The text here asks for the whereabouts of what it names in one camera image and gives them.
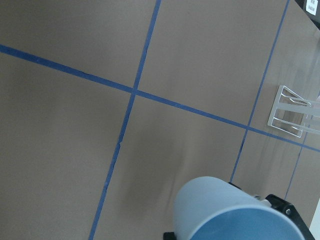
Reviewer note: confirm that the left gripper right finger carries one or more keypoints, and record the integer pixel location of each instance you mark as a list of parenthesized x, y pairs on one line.
[(287, 212)]

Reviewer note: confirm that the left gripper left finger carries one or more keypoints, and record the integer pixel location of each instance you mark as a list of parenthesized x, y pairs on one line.
[(169, 236)]

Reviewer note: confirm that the light blue plastic cup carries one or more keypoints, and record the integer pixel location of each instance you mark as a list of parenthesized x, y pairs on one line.
[(208, 208)]

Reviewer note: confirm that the white wire cup rack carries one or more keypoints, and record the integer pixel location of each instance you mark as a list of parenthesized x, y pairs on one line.
[(294, 114)]

